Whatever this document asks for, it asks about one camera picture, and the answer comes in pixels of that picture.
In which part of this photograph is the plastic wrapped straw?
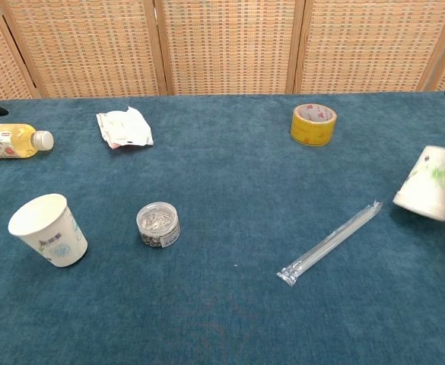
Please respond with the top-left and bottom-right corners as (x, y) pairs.
(276, 199), (384, 287)

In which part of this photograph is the single white paper cup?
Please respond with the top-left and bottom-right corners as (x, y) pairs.
(8, 193), (89, 268)

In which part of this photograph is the yellow packing tape roll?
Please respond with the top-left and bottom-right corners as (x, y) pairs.
(290, 103), (339, 148)

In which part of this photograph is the yellow drink plastic bottle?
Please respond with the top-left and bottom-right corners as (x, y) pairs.
(0, 123), (55, 160)

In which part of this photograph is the blue carpet table mat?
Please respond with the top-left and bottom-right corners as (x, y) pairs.
(0, 90), (445, 365)

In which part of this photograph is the crumpled white pink packet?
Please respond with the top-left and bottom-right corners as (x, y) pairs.
(95, 106), (154, 151)

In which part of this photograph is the small clear round lid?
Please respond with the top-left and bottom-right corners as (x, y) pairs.
(135, 201), (181, 249)

